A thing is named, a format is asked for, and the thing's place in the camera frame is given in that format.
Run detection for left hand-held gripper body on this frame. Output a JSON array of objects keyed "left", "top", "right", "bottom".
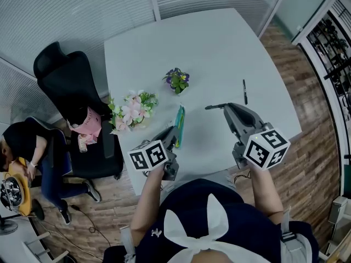
[{"left": 128, "top": 135, "right": 180, "bottom": 182}]

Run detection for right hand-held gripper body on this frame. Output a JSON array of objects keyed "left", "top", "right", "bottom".
[{"left": 231, "top": 121, "right": 291, "bottom": 172}]

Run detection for green patterned pencil pouch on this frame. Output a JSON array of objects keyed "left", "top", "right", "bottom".
[{"left": 174, "top": 104, "right": 187, "bottom": 149}]

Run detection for person's right forearm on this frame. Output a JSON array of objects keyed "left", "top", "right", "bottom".
[{"left": 249, "top": 163, "right": 285, "bottom": 216}]

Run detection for person's left forearm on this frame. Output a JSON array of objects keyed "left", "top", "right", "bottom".
[{"left": 130, "top": 167, "right": 165, "bottom": 238}]

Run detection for pink flowers in cream pot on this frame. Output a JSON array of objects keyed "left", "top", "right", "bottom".
[{"left": 107, "top": 89, "right": 159, "bottom": 135}]

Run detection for small purple flower plant pot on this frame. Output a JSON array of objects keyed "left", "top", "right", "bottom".
[{"left": 162, "top": 67, "right": 190, "bottom": 95}]

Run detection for pink snack packet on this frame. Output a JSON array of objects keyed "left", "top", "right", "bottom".
[{"left": 77, "top": 134, "right": 98, "bottom": 153}]

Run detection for pink paper bag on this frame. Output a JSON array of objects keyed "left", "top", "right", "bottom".
[{"left": 67, "top": 106, "right": 103, "bottom": 138}]

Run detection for person's navy top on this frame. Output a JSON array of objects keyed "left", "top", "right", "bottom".
[{"left": 103, "top": 178, "right": 320, "bottom": 263}]

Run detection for white box unit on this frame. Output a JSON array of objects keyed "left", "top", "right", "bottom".
[{"left": 327, "top": 196, "right": 351, "bottom": 224}]

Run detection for black metal railing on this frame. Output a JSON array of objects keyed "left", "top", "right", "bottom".
[{"left": 297, "top": 0, "right": 351, "bottom": 136}]

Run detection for white hair bow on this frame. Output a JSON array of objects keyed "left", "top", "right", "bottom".
[{"left": 163, "top": 193, "right": 275, "bottom": 263}]

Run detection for black office chair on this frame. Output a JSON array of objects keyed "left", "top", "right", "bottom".
[{"left": 32, "top": 41, "right": 124, "bottom": 180}]

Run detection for black round stand base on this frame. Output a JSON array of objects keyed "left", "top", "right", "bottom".
[{"left": 31, "top": 198, "right": 45, "bottom": 221}]

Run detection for yellow round table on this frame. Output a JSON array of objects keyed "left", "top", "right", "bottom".
[{"left": 7, "top": 159, "right": 32, "bottom": 218}]

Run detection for grey round basket of gear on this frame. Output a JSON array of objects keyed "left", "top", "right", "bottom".
[{"left": 0, "top": 173, "right": 25, "bottom": 212}]

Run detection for black floor fan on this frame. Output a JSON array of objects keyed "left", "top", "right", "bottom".
[{"left": 0, "top": 214, "right": 19, "bottom": 236}]

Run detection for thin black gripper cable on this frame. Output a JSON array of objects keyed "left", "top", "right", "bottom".
[{"left": 233, "top": 170, "right": 252, "bottom": 184}]

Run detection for black floor cable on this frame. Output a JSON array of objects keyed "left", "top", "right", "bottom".
[{"left": 70, "top": 204, "right": 112, "bottom": 248}]

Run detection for grey shoulder strap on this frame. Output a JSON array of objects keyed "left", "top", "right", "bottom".
[
  {"left": 279, "top": 207, "right": 310, "bottom": 263},
  {"left": 120, "top": 226, "right": 137, "bottom": 263}
]

